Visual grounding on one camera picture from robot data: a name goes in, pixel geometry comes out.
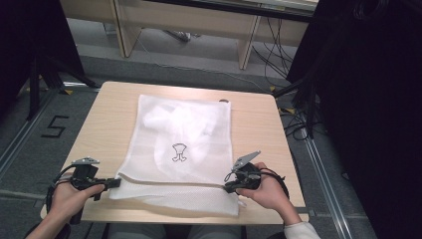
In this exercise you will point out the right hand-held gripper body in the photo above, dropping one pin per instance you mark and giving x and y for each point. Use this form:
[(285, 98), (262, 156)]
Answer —
[(249, 177)]

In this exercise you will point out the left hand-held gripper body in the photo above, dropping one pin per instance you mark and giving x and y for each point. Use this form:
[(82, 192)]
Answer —
[(84, 176)]

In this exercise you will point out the white mesh laundry bag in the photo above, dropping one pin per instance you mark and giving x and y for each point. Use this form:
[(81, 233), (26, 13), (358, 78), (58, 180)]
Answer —
[(149, 199)]

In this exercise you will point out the person's right hand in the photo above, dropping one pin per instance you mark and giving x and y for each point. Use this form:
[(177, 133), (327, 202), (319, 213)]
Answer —
[(270, 192)]

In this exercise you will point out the person's left hand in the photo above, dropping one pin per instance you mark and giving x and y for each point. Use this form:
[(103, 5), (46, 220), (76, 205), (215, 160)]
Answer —
[(66, 202)]

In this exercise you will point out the person's legs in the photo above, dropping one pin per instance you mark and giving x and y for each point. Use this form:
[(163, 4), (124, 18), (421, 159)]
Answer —
[(139, 231)]

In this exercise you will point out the grey tape strip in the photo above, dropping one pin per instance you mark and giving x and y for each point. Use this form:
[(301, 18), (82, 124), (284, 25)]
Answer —
[(305, 210)]

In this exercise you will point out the white garment with black print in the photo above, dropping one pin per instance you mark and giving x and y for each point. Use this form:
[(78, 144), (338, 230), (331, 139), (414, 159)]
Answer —
[(185, 126)]

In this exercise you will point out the black metal stand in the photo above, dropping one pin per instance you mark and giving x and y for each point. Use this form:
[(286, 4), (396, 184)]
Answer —
[(310, 109), (34, 89)]

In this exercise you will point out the black curtain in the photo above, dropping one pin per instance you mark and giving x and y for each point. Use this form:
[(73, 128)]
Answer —
[(30, 30), (371, 99)]

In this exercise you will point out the grey power strip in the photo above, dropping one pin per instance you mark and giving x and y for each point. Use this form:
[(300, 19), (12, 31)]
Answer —
[(180, 35)]

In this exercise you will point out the light wooden desk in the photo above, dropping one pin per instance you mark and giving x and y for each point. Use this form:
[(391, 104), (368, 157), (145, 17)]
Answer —
[(185, 20)]

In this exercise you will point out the metal floor rail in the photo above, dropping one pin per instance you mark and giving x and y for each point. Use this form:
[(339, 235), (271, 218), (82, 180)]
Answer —
[(23, 132), (326, 186)]

